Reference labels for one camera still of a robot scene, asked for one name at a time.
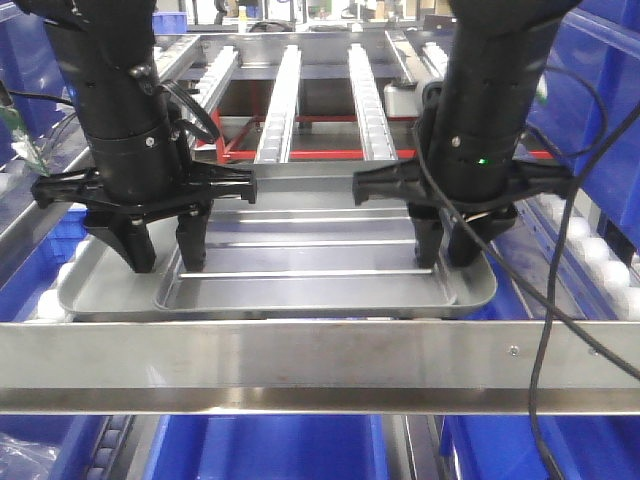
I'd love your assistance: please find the white roller track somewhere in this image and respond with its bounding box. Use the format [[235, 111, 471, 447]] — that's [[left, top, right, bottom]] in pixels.
[[348, 43, 398, 161], [193, 46, 240, 114], [254, 45, 301, 164]]

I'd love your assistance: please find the steel front crossbar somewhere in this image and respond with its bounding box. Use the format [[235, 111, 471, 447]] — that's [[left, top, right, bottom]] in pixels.
[[0, 319, 640, 416]]

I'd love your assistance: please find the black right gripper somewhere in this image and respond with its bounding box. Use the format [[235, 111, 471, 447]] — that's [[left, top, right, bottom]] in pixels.
[[352, 159, 573, 268]]

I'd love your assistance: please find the lower left blue bin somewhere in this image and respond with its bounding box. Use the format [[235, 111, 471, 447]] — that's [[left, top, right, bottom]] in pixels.
[[1, 415, 107, 479]]

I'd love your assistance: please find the large blue plastic crate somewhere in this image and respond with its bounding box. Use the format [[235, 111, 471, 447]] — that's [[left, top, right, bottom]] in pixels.
[[519, 7, 640, 261]]

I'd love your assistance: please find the silver metal tray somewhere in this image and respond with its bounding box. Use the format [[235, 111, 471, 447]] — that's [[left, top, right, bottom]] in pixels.
[[58, 175, 497, 322]]

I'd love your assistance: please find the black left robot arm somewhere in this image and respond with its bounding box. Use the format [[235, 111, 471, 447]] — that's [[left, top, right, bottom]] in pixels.
[[19, 1, 257, 273]]

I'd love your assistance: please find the lower middle blue bin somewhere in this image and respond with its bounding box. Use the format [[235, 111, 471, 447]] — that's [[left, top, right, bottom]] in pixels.
[[143, 414, 389, 479]]

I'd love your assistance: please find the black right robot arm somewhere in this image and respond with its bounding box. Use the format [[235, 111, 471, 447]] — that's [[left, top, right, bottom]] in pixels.
[[352, 1, 577, 269]]

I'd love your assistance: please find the black cable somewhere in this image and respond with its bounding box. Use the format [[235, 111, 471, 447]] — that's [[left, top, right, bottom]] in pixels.
[[412, 64, 640, 480]]

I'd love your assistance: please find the red steel frame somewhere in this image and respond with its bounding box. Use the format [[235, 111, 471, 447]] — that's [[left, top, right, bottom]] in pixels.
[[192, 82, 556, 164]]

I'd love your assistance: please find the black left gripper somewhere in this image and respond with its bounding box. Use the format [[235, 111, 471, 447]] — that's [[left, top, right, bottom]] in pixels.
[[31, 162, 257, 273]]

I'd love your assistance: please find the blue bin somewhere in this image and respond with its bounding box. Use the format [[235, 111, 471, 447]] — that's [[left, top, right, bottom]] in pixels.
[[1, 415, 107, 479], [439, 413, 640, 480], [143, 414, 389, 479]]

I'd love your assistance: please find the blue crate at left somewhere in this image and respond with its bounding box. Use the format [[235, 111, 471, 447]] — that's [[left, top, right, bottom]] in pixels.
[[1, 1, 78, 172]]

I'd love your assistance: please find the lower right blue bin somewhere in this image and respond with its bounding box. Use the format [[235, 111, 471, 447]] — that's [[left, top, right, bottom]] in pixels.
[[439, 413, 640, 480]]

